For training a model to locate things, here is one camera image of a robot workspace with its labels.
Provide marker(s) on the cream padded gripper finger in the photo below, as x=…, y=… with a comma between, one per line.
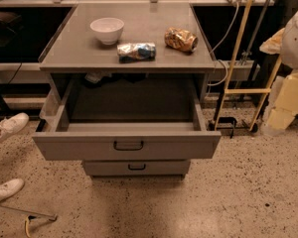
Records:
x=282, y=105

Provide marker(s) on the grey top drawer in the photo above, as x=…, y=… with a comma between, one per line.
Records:
x=157, y=118

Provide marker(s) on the grey drawer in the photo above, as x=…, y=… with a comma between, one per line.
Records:
x=136, y=168
x=157, y=118

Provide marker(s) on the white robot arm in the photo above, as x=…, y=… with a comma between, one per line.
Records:
x=284, y=43

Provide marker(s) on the grey metal drawer cabinet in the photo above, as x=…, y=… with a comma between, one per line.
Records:
x=76, y=53

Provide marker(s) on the grey bottom drawer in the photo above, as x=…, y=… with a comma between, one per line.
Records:
x=136, y=168

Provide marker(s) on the crushed gold can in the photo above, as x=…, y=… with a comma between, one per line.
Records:
x=181, y=40

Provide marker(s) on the crushed blue silver can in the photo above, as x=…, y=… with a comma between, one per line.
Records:
x=136, y=51

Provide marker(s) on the white ceramic bowl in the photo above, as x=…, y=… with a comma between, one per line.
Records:
x=107, y=30

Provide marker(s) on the grey metal rod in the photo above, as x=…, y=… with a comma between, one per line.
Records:
x=29, y=213

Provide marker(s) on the upper white sneaker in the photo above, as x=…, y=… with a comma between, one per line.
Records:
x=11, y=126

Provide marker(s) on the white sneaker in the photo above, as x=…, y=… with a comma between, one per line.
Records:
x=10, y=188
x=11, y=126

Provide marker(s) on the lower white sneaker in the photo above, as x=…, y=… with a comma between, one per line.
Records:
x=10, y=188

